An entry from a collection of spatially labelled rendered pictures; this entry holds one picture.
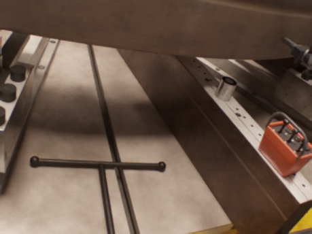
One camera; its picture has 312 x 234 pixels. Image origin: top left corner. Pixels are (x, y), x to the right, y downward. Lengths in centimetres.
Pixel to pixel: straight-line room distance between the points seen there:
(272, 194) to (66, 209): 83
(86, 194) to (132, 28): 72
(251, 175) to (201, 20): 68
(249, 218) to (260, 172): 22
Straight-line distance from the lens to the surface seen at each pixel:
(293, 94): 243
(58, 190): 149
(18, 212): 141
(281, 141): 134
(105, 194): 147
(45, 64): 214
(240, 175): 152
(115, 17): 132
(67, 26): 133
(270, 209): 144
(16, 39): 188
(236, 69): 267
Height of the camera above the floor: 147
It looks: 35 degrees down
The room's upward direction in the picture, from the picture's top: 20 degrees clockwise
